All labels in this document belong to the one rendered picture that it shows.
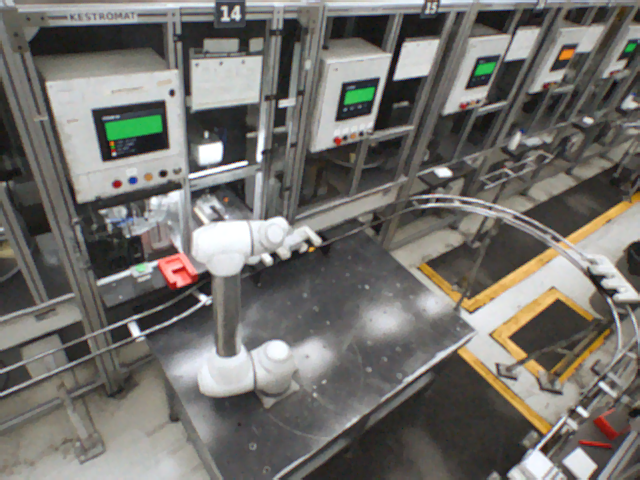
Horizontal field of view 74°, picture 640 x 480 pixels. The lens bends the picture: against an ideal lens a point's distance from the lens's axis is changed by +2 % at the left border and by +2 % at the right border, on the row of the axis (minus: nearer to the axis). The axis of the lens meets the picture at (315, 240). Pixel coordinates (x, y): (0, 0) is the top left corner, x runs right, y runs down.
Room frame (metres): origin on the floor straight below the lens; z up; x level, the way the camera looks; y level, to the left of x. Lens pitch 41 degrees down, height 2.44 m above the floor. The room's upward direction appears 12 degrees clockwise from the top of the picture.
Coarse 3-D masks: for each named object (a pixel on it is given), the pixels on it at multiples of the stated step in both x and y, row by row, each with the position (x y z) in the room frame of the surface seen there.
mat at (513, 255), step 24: (576, 192) 4.61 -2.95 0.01; (600, 192) 4.73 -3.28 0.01; (624, 192) 4.85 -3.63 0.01; (528, 216) 3.87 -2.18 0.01; (552, 216) 3.97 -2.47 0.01; (576, 216) 4.07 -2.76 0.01; (600, 216) 4.17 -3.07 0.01; (480, 240) 3.28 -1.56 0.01; (504, 240) 3.36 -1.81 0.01; (528, 240) 3.44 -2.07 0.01; (552, 240) 3.52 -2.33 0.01; (576, 240) 3.61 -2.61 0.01; (432, 264) 2.79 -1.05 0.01; (456, 264) 2.85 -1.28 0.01; (480, 264) 2.92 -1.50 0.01; (504, 264) 2.99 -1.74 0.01; (528, 264) 3.06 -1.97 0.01; (480, 288) 2.61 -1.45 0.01; (504, 288) 2.68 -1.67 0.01
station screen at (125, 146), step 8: (136, 112) 1.32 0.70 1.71; (144, 112) 1.34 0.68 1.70; (152, 112) 1.36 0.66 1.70; (160, 112) 1.38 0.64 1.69; (104, 120) 1.24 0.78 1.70; (112, 120) 1.26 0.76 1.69; (120, 120) 1.28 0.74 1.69; (160, 120) 1.38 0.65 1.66; (104, 128) 1.24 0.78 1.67; (104, 136) 1.24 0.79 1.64; (128, 136) 1.29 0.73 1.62; (136, 136) 1.31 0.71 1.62; (144, 136) 1.33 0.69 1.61; (152, 136) 1.35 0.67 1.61; (160, 136) 1.37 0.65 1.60; (112, 144) 1.25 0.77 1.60; (120, 144) 1.27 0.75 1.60; (128, 144) 1.29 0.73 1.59; (136, 144) 1.31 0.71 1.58; (144, 144) 1.33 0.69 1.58; (152, 144) 1.35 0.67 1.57; (160, 144) 1.37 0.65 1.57; (112, 152) 1.25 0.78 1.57; (120, 152) 1.27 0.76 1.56; (128, 152) 1.29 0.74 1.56; (136, 152) 1.30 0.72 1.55
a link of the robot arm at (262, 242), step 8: (248, 224) 1.10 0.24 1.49; (256, 224) 1.11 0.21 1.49; (264, 224) 1.10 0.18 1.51; (272, 224) 1.10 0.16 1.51; (256, 232) 1.08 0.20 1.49; (264, 232) 1.07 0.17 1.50; (272, 232) 1.07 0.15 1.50; (280, 232) 1.09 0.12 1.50; (256, 240) 1.06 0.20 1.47; (264, 240) 1.05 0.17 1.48; (272, 240) 1.05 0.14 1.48; (280, 240) 1.07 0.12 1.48; (256, 248) 1.05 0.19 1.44; (264, 248) 1.06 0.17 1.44; (272, 248) 1.06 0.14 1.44
